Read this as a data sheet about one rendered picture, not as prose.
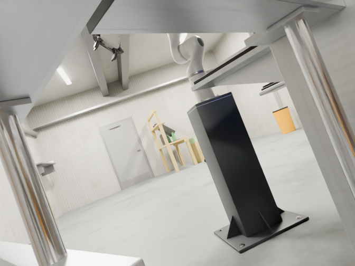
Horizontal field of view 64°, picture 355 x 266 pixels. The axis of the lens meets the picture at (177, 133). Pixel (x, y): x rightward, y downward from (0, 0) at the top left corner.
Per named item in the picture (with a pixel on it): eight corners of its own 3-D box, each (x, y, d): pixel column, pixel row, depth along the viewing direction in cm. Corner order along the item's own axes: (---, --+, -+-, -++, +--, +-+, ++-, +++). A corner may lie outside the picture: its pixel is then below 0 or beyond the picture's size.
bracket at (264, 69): (300, 77, 99) (286, 44, 100) (297, 78, 97) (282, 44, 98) (229, 110, 125) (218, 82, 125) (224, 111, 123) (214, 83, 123)
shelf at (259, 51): (357, 31, 133) (356, 27, 133) (293, 31, 86) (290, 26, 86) (270, 74, 168) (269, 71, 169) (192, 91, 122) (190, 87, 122)
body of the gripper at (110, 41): (117, 40, 146) (112, 55, 140) (99, 28, 140) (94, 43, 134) (124, 31, 141) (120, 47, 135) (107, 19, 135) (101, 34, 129)
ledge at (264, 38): (309, 20, 80) (306, 13, 80) (289, 19, 72) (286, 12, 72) (268, 45, 91) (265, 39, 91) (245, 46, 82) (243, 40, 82)
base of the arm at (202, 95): (190, 110, 190) (181, 84, 191) (216, 100, 194) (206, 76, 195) (197, 103, 172) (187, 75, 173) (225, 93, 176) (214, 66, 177)
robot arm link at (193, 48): (195, 79, 192) (183, 47, 193) (216, 66, 181) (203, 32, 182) (185, 80, 183) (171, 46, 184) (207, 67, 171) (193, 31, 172)
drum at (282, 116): (300, 128, 681) (290, 104, 683) (287, 133, 672) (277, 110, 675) (291, 130, 718) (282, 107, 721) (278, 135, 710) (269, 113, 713)
